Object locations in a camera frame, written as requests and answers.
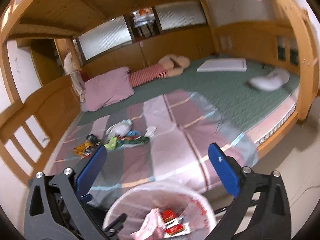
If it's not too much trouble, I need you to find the yellow chip bag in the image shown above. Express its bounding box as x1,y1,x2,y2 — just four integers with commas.
73,141,97,157

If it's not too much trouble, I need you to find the small dark green wrapper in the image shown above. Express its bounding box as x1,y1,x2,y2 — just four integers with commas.
86,134,99,144

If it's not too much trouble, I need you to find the green paper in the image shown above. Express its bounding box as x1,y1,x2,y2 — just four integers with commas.
104,137,118,151

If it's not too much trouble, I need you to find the dark green snack bag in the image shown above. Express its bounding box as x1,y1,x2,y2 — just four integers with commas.
117,130,150,147

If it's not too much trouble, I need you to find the white plastic bottle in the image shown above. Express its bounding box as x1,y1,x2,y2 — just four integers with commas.
106,119,132,140

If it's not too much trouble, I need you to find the red snack box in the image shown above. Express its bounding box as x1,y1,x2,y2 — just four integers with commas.
161,209,191,238

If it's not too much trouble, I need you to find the pink printed paper bag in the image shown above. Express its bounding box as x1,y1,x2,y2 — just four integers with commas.
130,208,165,240

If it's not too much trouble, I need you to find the white lined trash bin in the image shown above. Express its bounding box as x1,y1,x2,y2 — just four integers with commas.
103,180,216,239

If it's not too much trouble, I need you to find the patchwork pink grey quilt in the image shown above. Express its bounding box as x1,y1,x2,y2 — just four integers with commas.
50,90,259,210

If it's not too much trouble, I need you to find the green bed mattress cover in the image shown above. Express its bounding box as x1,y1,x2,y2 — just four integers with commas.
78,58,299,131

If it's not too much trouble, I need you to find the pink pillow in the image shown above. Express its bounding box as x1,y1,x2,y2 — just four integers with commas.
81,67,135,112

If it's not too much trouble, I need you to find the white plush toy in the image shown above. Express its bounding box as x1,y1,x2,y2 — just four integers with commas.
63,52,85,102

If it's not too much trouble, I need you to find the white flat box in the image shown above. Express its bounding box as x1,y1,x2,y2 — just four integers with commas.
197,58,247,73

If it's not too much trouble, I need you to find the striped plush toy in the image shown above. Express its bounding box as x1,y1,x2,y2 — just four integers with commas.
129,54,190,87

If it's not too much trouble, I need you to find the wooden bed frame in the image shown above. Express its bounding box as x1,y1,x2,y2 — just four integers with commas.
1,0,319,171

